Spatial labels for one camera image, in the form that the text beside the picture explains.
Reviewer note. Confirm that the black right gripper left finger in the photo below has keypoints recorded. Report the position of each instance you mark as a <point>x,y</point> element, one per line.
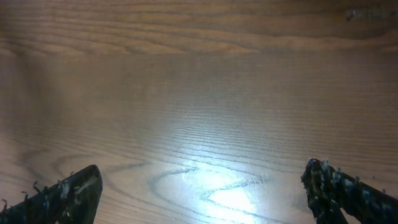
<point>72,200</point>

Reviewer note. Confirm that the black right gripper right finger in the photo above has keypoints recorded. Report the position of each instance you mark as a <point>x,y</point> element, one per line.
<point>330,192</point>

